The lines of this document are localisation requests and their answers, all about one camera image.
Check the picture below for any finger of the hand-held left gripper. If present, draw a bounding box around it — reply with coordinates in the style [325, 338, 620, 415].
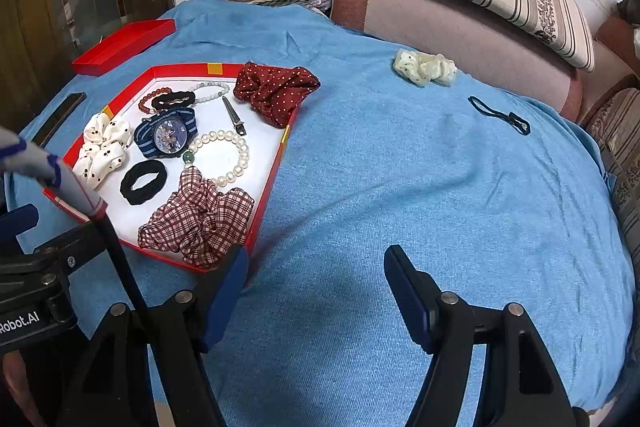
[0, 204, 40, 253]
[15, 219, 103, 280]

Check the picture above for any blue striped wristwatch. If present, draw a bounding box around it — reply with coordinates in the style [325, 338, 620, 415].
[134, 107, 197, 160]

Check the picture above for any brown striped cushion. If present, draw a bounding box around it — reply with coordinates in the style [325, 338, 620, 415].
[582, 87, 640, 273]

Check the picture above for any dark red dotted scrunchie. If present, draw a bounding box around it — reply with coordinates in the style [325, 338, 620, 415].
[232, 62, 321, 129]

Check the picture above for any red box lid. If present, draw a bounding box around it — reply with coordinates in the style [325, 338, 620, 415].
[71, 19, 177, 78]

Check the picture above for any red bead bracelet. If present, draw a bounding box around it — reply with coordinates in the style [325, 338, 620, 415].
[138, 91, 173, 114]

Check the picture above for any cream dotted scrunchie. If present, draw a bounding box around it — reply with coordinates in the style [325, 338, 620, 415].
[392, 48, 458, 88]

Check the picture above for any pink sofa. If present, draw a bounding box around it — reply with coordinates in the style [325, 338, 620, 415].
[330, 0, 640, 132]

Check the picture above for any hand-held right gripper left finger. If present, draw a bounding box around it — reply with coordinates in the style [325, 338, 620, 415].
[55, 244, 250, 427]

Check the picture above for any black cable with white sleeve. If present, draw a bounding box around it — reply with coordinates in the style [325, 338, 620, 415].
[0, 127, 151, 314]

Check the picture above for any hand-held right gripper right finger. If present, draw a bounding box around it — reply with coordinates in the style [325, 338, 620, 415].
[384, 244, 591, 427]

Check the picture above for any white black-dotted scrunchie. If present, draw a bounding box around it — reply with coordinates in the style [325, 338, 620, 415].
[73, 111, 134, 186]

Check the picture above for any red checked scrunchie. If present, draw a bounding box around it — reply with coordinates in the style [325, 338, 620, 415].
[137, 167, 256, 269]

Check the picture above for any white pearl bracelet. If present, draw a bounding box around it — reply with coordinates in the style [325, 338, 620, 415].
[181, 130, 250, 188]

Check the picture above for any thin black hair tie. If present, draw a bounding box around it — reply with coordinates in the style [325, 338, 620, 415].
[468, 95, 531, 136]

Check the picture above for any blue blanket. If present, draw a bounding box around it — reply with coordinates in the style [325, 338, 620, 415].
[10, 0, 636, 427]

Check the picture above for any thick black hair tie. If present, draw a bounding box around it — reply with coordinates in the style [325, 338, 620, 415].
[120, 159, 174, 206]

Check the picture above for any black ruffled hair tie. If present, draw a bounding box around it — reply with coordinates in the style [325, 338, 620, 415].
[150, 89, 197, 111]

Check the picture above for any silver hair clip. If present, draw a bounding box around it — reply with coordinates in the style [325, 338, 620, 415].
[221, 95, 249, 138]

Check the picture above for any red jewelry box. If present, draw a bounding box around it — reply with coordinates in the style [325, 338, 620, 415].
[42, 62, 301, 274]

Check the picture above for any black flat bar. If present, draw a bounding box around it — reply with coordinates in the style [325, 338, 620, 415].
[37, 92, 87, 148]

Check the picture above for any pale bead bracelet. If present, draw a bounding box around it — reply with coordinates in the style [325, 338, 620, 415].
[187, 81, 232, 106]

